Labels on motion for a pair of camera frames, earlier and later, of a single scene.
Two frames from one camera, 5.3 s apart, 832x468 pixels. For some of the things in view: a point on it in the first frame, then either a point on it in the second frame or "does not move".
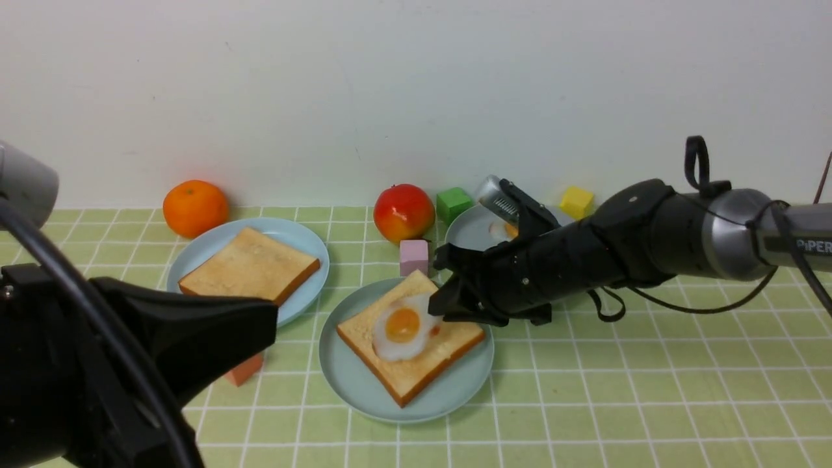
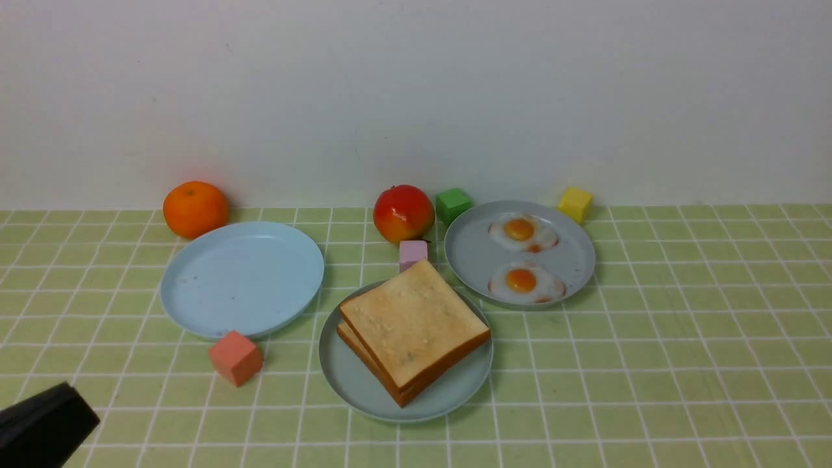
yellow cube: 576,203 does not move
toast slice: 252,264 → 407,394
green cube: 450,203 does not move
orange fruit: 192,207 does not move
